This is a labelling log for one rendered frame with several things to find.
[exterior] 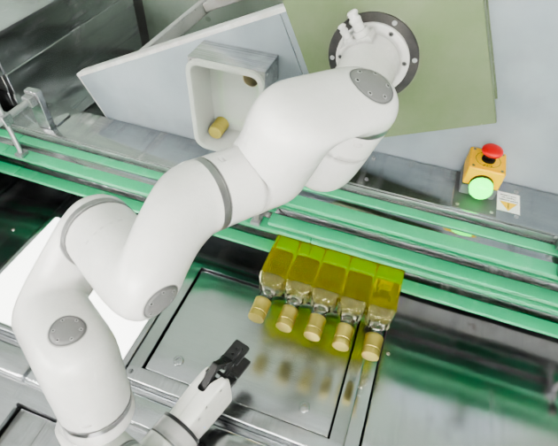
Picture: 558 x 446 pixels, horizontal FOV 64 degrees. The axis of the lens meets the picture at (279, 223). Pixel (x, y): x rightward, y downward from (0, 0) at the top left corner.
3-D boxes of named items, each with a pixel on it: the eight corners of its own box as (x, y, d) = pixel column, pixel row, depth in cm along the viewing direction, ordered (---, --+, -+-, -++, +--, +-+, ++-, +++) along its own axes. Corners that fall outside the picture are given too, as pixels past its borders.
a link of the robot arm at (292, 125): (182, 184, 55) (211, 81, 42) (320, 137, 68) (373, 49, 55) (223, 246, 52) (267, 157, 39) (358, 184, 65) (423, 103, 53)
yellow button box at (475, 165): (460, 170, 97) (457, 192, 93) (472, 142, 92) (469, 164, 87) (493, 178, 96) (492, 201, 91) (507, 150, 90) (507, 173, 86)
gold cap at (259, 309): (255, 303, 94) (247, 320, 91) (255, 293, 91) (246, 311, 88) (271, 308, 93) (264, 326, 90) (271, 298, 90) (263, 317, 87)
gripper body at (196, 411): (197, 457, 76) (237, 403, 83) (189, 438, 69) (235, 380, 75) (165, 431, 79) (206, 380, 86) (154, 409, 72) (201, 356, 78)
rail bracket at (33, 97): (58, 117, 126) (-2, 165, 111) (35, 60, 113) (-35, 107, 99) (73, 120, 125) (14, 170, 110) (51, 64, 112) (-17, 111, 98)
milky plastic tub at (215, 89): (211, 126, 113) (195, 146, 107) (202, 39, 96) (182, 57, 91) (275, 142, 109) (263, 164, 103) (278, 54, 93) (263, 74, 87)
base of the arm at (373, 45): (316, 24, 77) (285, 68, 67) (383, -11, 69) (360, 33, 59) (356, 100, 84) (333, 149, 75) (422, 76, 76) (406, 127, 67)
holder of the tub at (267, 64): (213, 142, 117) (200, 160, 112) (204, 39, 97) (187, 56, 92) (275, 157, 113) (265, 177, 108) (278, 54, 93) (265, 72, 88)
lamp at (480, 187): (465, 189, 91) (464, 199, 90) (473, 173, 88) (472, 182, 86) (488, 195, 90) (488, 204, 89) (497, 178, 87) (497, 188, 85)
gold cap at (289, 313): (282, 311, 92) (275, 329, 89) (282, 302, 90) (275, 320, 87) (298, 317, 92) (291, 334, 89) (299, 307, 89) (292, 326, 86)
